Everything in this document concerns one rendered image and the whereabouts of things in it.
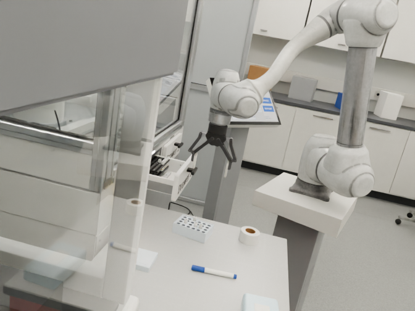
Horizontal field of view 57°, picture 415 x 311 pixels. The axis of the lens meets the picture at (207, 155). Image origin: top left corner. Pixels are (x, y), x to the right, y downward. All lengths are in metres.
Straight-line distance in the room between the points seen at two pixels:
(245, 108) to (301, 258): 0.86
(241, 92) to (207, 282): 0.61
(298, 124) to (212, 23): 1.80
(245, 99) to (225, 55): 1.88
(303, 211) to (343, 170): 0.25
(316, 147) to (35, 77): 1.52
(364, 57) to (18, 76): 1.34
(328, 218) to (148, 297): 0.84
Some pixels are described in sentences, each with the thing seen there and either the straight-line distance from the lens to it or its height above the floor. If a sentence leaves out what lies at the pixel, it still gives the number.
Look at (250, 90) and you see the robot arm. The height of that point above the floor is 1.29.
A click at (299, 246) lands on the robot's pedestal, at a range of 1.85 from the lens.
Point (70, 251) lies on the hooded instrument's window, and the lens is 0.46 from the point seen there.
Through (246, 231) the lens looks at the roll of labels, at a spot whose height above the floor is 0.79.
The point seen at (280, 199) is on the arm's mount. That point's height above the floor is 0.83.
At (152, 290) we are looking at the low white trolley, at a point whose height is 0.76.
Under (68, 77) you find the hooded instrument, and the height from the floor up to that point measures 1.38.
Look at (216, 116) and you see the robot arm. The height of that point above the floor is 1.15.
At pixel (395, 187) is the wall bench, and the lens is 4.82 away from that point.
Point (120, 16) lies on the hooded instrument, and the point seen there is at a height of 1.44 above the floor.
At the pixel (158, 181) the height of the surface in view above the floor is 0.88.
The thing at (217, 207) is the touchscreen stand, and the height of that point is 0.34.
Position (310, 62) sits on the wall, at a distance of 5.10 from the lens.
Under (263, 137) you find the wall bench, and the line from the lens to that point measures 4.49.
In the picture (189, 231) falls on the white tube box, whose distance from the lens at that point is 1.34.
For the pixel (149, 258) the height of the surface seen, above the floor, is 0.78.
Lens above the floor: 1.43
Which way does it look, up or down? 17 degrees down
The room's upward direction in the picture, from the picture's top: 11 degrees clockwise
